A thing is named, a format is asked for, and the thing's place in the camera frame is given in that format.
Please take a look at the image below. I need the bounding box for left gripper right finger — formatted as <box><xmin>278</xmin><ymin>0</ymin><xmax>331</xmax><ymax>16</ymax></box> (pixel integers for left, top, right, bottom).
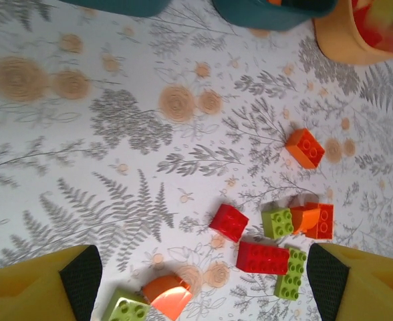
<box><xmin>308</xmin><ymin>243</ymin><xmax>393</xmax><ymax>321</ymax></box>

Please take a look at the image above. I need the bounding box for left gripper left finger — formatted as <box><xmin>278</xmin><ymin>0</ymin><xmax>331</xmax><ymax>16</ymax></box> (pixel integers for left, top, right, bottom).
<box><xmin>0</xmin><ymin>244</ymin><xmax>103</xmax><ymax>321</ymax></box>

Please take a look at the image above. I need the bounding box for green small lego brick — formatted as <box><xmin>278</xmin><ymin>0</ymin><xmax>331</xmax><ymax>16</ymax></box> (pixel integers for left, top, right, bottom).
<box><xmin>261</xmin><ymin>207</ymin><xmax>295</xmax><ymax>239</ymax></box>
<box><xmin>102</xmin><ymin>289</ymin><xmax>150</xmax><ymax>321</ymax></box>

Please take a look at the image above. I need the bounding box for green two-by-four lego brick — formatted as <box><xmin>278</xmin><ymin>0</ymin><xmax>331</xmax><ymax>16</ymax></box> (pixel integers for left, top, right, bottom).
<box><xmin>273</xmin><ymin>247</ymin><xmax>307</xmax><ymax>302</ymax></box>

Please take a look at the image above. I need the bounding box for orange curved lego brick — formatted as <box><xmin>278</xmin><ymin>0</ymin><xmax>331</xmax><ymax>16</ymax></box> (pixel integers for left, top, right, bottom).
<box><xmin>289</xmin><ymin>206</ymin><xmax>321</xmax><ymax>235</ymax></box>
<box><xmin>142</xmin><ymin>274</ymin><xmax>193</xmax><ymax>320</ymax></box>

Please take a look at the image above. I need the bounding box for red two-by-four lego brick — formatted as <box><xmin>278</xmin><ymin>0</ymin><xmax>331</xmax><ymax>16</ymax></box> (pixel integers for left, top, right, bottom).
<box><xmin>236</xmin><ymin>241</ymin><xmax>290</xmax><ymax>276</ymax></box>

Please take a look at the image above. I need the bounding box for red small lego brick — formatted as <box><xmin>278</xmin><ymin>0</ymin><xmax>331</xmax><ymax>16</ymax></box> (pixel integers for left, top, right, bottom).
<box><xmin>209</xmin><ymin>203</ymin><xmax>250</xmax><ymax>243</ymax></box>

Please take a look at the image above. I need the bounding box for orange two-by-two lego brick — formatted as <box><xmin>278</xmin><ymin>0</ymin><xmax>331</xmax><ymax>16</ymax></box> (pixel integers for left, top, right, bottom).
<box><xmin>285</xmin><ymin>128</ymin><xmax>325</xmax><ymax>170</ymax></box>

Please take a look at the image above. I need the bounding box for orange plastic bin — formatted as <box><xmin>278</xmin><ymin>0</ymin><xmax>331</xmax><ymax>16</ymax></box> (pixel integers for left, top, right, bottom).
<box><xmin>312</xmin><ymin>0</ymin><xmax>393</xmax><ymax>66</ymax></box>

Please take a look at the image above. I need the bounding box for teal plastic bin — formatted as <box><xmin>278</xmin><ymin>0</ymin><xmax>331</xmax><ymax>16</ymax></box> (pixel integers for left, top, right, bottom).
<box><xmin>59</xmin><ymin>0</ymin><xmax>174</xmax><ymax>18</ymax></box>
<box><xmin>212</xmin><ymin>0</ymin><xmax>338</xmax><ymax>33</ymax></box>

